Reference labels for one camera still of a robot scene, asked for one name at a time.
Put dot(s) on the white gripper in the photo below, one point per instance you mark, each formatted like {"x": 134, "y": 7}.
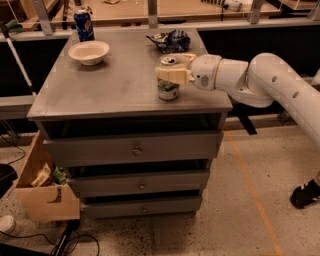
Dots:
{"x": 204, "y": 71}

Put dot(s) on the white paper bowl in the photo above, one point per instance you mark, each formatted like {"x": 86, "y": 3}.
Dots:
{"x": 89, "y": 53}

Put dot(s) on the grey drawer cabinet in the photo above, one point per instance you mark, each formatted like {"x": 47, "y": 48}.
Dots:
{"x": 126, "y": 151}

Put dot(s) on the white green 7up can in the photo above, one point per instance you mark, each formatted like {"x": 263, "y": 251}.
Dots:
{"x": 167, "y": 90}

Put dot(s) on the blue pepsi can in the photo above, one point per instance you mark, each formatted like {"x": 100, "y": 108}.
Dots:
{"x": 84, "y": 25}

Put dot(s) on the white cup on floor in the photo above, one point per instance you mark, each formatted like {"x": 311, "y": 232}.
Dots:
{"x": 7, "y": 224}

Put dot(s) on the black sneaker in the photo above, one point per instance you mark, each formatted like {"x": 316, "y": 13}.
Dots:
{"x": 305, "y": 195}

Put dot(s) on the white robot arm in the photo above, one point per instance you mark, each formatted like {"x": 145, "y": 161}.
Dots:
{"x": 265, "y": 79}

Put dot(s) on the brown cardboard box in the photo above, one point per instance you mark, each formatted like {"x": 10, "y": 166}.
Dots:
{"x": 43, "y": 200}

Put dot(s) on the crumpled blue chip bag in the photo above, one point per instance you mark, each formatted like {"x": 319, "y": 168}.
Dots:
{"x": 175, "y": 41}

